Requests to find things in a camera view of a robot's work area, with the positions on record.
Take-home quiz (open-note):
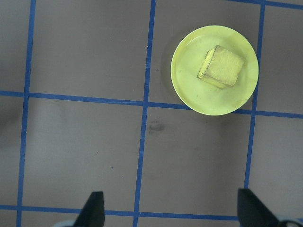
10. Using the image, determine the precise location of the yellow foam block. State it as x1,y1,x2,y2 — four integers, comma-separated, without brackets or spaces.
196,44,245,90

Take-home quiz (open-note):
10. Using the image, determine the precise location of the yellow plastic plate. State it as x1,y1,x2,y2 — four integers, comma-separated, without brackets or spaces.
170,25,259,116

